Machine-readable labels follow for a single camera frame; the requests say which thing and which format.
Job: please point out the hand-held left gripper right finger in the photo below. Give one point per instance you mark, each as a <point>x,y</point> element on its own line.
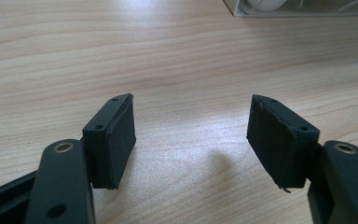
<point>279,146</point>

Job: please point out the white round object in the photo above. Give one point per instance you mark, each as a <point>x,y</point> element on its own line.
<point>265,4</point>

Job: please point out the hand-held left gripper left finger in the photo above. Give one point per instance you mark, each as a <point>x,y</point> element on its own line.
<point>112,143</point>

